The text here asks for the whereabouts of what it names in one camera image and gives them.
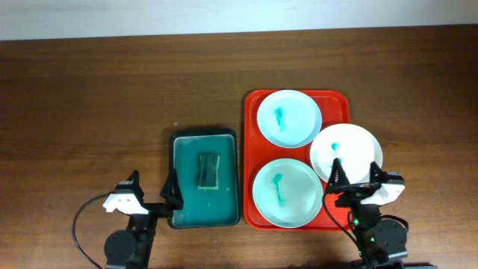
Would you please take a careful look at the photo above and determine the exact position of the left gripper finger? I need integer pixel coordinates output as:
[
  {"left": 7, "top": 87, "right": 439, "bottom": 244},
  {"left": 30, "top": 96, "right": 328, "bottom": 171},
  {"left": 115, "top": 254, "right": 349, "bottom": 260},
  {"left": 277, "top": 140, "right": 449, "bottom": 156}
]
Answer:
[
  {"left": 160, "top": 168, "right": 184, "bottom": 210},
  {"left": 127, "top": 170, "right": 144, "bottom": 198}
]

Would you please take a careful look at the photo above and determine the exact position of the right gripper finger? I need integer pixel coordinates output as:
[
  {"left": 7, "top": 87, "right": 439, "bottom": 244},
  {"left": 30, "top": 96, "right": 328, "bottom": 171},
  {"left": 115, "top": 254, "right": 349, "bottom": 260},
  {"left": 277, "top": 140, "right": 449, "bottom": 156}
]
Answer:
[
  {"left": 369, "top": 161, "right": 385, "bottom": 183},
  {"left": 326, "top": 158, "right": 350, "bottom": 192}
]

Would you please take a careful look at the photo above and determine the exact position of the white plate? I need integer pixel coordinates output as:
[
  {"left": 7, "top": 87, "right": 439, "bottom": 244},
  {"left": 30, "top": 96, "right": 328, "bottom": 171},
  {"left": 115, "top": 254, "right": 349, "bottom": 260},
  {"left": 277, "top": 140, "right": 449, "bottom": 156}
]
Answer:
[{"left": 310, "top": 123, "right": 383, "bottom": 184}]

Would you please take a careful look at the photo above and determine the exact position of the green yellow sponge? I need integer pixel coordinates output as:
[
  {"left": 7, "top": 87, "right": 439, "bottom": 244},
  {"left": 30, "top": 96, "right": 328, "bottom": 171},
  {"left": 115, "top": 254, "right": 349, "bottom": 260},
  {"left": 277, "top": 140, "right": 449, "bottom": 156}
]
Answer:
[{"left": 197, "top": 154, "right": 220, "bottom": 190}]

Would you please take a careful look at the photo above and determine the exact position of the pale green plate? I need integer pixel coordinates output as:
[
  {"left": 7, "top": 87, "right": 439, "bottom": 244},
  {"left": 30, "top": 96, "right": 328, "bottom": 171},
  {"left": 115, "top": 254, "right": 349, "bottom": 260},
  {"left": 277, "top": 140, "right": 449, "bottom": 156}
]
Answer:
[{"left": 252, "top": 158, "right": 323, "bottom": 229}]

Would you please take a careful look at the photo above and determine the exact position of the light blue plate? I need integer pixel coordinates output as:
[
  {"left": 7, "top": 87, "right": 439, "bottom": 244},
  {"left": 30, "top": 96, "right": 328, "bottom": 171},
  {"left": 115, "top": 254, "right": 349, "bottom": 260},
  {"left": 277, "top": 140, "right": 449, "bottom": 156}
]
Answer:
[{"left": 256, "top": 90, "right": 323, "bottom": 149}]

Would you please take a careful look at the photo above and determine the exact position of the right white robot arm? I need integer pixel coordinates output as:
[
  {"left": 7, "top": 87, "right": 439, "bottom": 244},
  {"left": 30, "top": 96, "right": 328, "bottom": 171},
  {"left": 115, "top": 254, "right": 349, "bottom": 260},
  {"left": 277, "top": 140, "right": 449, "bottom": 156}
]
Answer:
[{"left": 323, "top": 158, "right": 409, "bottom": 268}]

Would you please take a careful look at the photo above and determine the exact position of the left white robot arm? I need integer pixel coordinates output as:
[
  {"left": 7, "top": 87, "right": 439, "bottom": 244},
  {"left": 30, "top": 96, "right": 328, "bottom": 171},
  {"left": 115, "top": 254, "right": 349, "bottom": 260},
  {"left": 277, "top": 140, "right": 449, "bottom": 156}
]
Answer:
[{"left": 103, "top": 169, "right": 184, "bottom": 269}]

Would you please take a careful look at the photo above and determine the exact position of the dark green basin tray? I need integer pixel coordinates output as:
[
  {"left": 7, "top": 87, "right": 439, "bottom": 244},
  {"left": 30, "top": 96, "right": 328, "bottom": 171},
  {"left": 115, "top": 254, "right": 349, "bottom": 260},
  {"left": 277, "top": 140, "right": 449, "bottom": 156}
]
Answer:
[{"left": 168, "top": 129, "right": 240, "bottom": 229}]

